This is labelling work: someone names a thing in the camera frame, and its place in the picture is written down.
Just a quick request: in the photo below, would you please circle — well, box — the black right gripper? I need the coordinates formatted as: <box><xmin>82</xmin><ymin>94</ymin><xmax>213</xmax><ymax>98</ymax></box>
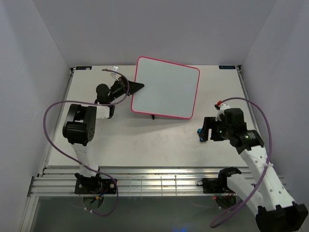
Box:
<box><xmin>198</xmin><ymin>116</ymin><xmax>232</xmax><ymax>141</ymax></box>

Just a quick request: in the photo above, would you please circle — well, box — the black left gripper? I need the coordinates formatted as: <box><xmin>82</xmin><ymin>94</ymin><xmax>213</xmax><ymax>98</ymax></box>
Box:
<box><xmin>109</xmin><ymin>76</ymin><xmax>145</xmax><ymax>103</ymax></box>

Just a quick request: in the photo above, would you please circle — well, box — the blue bone-shaped eraser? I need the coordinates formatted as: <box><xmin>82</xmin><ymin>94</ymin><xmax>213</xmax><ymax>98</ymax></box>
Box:
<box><xmin>197</xmin><ymin>129</ymin><xmax>204</xmax><ymax>142</ymax></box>

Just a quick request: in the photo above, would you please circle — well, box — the pink-framed whiteboard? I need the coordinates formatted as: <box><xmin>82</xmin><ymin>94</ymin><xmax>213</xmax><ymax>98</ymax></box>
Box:
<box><xmin>131</xmin><ymin>57</ymin><xmax>200</xmax><ymax>119</ymax></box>

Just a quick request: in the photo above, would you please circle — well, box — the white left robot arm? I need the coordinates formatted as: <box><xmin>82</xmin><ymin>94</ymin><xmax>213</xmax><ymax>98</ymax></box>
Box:
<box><xmin>62</xmin><ymin>76</ymin><xmax>144</xmax><ymax>193</ymax></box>

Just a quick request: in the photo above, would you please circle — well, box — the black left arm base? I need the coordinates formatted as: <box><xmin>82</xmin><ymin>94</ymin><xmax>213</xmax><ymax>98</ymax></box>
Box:
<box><xmin>74</xmin><ymin>173</ymin><xmax>116</xmax><ymax>195</ymax></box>

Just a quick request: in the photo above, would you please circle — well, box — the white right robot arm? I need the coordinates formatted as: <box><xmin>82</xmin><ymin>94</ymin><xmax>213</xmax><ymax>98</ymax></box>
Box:
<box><xmin>212</xmin><ymin>103</ymin><xmax>309</xmax><ymax>232</ymax></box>

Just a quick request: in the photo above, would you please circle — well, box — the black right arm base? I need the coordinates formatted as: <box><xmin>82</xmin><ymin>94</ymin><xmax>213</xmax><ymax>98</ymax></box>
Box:
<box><xmin>197</xmin><ymin>178</ymin><xmax>237</xmax><ymax>209</ymax></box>

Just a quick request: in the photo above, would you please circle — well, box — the right blue table label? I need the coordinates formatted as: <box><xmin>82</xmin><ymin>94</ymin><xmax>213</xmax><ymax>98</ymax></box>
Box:
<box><xmin>218</xmin><ymin>65</ymin><xmax>236</xmax><ymax>70</ymax></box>

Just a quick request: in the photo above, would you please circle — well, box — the blue table label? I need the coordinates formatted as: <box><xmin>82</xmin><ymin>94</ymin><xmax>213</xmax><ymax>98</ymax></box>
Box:
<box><xmin>218</xmin><ymin>65</ymin><xmax>236</xmax><ymax>70</ymax></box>
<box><xmin>75</xmin><ymin>66</ymin><xmax>92</xmax><ymax>70</ymax></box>

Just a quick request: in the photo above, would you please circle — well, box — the left blue table label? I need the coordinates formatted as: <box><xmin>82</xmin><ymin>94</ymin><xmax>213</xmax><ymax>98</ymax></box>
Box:
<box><xmin>75</xmin><ymin>66</ymin><xmax>92</xmax><ymax>70</ymax></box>

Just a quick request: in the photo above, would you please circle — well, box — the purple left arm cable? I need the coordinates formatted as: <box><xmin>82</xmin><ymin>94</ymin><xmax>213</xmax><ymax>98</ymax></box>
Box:
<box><xmin>43</xmin><ymin>69</ymin><xmax>133</xmax><ymax>217</ymax></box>

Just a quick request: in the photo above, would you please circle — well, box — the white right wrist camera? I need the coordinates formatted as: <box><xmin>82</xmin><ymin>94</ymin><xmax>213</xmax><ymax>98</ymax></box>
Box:
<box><xmin>214</xmin><ymin>101</ymin><xmax>230</xmax><ymax>121</ymax></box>

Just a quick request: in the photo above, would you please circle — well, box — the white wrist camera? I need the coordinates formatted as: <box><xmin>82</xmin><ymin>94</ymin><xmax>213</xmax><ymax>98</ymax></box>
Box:
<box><xmin>214</xmin><ymin>101</ymin><xmax>230</xmax><ymax>121</ymax></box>
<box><xmin>107</xmin><ymin>66</ymin><xmax>119</xmax><ymax>81</ymax></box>

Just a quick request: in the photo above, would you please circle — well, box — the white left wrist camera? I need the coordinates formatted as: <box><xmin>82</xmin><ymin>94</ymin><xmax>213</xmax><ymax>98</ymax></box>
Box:
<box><xmin>107</xmin><ymin>66</ymin><xmax>119</xmax><ymax>81</ymax></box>

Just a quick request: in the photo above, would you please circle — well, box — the aluminium table edge rail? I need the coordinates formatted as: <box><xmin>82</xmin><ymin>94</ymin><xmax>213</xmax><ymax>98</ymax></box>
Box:
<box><xmin>28</xmin><ymin>167</ymin><xmax>221</xmax><ymax>197</ymax></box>

